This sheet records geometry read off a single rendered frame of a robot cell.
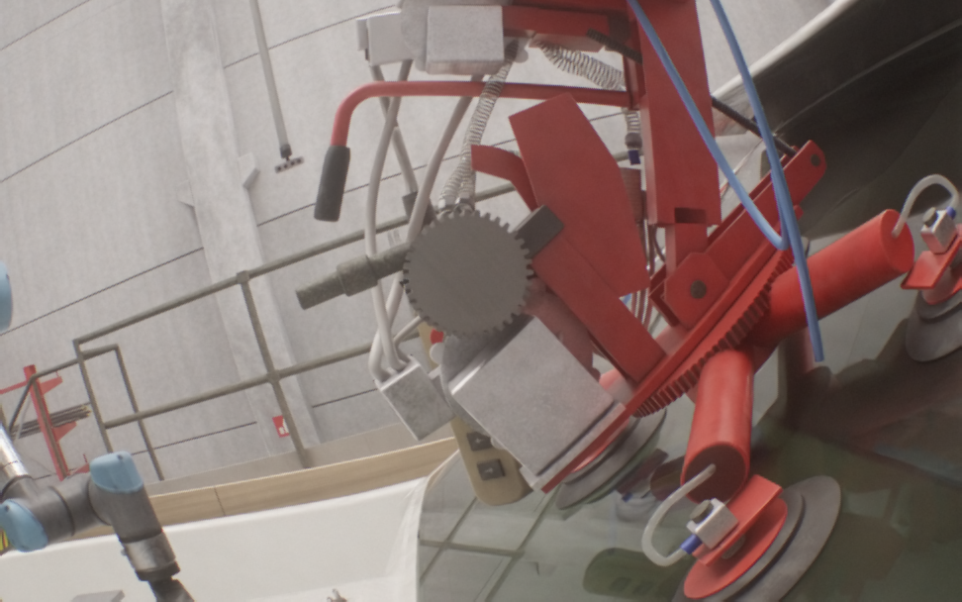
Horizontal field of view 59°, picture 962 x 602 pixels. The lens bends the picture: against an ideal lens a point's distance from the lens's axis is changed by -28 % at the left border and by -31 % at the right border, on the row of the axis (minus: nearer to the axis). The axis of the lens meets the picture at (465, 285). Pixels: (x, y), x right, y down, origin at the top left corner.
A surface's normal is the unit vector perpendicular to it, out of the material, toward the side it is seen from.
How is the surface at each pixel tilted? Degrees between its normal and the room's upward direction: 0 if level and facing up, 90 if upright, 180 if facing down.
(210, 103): 90
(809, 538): 24
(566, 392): 90
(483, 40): 90
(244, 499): 90
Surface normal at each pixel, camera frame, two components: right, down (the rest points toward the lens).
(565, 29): 0.06, 0.00
